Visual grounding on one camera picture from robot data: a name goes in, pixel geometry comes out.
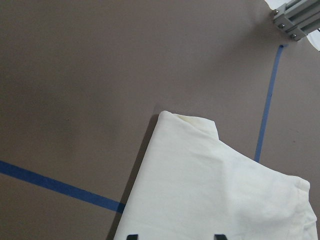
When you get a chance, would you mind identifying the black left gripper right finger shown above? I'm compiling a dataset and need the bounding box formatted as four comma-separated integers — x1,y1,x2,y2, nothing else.
213,234,227,240

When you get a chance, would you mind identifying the grey aluminium frame post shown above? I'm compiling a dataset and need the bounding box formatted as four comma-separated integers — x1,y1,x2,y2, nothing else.
266,0,320,49

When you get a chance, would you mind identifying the cream long-sleeve cat shirt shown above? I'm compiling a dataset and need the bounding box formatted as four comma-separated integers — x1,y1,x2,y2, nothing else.
114,111,318,240

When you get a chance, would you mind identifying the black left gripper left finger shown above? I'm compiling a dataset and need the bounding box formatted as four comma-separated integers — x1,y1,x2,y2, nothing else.
126,234,139,240

